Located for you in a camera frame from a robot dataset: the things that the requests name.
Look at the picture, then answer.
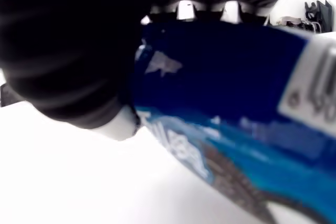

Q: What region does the blue Oreo cookie package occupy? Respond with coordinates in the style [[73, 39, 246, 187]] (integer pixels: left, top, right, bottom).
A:
[[132, 20, 336, 224]]

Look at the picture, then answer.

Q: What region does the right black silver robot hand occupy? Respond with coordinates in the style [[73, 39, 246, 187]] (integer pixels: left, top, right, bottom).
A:
[[0, 0, 302, 141]]

